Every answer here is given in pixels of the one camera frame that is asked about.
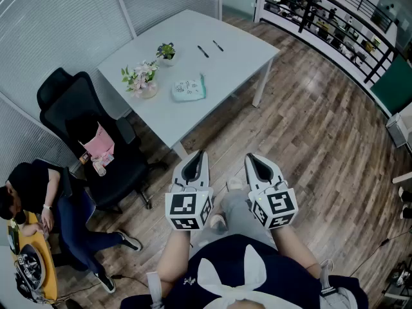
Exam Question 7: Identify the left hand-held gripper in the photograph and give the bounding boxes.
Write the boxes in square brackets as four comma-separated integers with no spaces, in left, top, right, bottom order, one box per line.
[165,151,216,232]

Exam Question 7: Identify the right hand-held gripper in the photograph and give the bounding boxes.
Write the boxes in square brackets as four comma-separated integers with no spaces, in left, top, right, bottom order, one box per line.
[244,153,299,230]

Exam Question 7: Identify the green patterned pencil pouch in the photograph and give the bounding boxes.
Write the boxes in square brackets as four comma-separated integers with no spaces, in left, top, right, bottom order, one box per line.
[170,72,207,102]

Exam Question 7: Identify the person's right forearm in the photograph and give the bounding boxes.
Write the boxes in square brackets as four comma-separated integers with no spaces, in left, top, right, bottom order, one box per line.
[273,225,323,279]

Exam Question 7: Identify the person's left forearm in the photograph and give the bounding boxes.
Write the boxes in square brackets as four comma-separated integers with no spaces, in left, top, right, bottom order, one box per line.
[156,229,194,289]

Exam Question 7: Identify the white table leg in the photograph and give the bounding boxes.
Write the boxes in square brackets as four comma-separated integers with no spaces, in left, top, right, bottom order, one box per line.
[252,56,274,108]
[172,142,190,160]

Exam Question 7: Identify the person's light shoe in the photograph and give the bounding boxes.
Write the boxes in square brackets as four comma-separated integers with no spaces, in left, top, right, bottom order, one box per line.
[227,177,245,192]
[209,214,229,234]

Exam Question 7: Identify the pink snack packet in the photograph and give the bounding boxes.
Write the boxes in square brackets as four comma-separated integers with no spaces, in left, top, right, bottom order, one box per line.
[91,153,115,177]

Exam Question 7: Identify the pink paper bag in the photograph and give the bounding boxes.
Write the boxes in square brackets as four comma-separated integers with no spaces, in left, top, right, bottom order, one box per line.
[78,123,115,162]

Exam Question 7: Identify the person's navy top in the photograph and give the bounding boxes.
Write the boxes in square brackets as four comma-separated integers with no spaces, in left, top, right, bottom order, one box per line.
[120,233,370,309]

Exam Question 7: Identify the pink flowers in cream pot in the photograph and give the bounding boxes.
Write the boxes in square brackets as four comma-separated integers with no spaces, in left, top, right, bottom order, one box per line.
[121,59,160,99]

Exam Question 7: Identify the white hair bow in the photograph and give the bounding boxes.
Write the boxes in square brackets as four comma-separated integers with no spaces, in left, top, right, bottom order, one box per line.
[196,245,303,309]

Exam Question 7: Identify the small purple flower plant pot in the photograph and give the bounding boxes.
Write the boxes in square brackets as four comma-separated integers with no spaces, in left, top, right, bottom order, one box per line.
[156,42,177,67]

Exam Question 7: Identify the black office chair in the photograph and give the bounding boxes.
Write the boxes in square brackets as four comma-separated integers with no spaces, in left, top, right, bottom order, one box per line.
[36,67,168,214]

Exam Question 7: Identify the white box unit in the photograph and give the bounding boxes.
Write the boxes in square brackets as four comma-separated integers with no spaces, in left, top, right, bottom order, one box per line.
[385,111,412,149]

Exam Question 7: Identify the black metal railing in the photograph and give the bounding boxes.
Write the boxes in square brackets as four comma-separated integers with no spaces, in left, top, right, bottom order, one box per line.
[259,0,412,85]

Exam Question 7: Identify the green board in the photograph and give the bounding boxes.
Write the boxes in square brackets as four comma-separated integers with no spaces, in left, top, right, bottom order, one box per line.
[370,55,412,115]

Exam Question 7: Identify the yellow round table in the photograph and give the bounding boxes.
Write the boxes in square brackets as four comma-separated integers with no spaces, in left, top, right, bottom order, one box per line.
[6,211,59,302]

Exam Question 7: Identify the grey round basket of gear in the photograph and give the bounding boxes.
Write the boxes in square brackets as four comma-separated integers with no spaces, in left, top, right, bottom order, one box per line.
[14,245,46,302]

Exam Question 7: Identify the grey shoulder strap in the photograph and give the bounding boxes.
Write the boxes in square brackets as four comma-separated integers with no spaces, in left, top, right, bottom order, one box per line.
[146,270,165,309]
[318,258,355,309]

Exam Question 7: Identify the black floor cable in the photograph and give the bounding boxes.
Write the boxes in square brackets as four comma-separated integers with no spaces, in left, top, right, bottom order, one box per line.
[111,272,149,286]

